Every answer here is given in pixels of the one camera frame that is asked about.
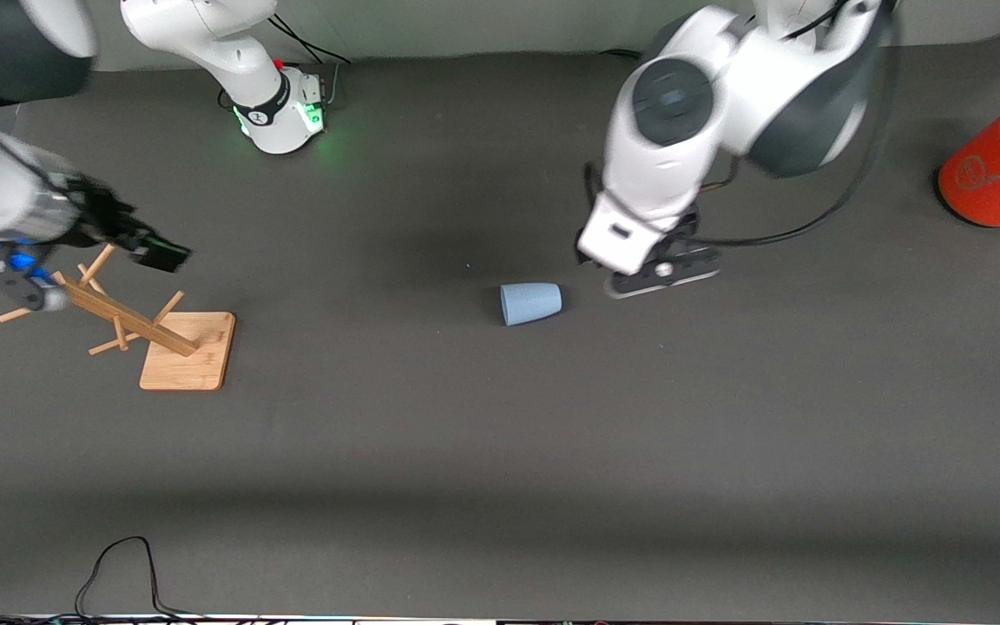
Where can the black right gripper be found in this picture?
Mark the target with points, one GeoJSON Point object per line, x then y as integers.
{"type": "Point", "coordinates": [103, 216]}

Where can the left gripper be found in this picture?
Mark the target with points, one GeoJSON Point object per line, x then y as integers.
{"type": "Point", "coordinates": [581, 252]}

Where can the light blue cup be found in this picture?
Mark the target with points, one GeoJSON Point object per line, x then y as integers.
{"type": "Point", "coordinates": [530, 304]}

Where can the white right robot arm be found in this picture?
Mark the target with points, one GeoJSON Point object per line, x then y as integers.
{"type": "Point", "coordinates": [222, 52]}

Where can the wooden mug rack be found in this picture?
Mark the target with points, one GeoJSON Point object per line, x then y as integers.
{"type": "Point", "coordinates": [174, 343]}

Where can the orange cylindrical can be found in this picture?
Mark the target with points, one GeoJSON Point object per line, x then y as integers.
{"type": "Point", "coordinates": [990, 174]}

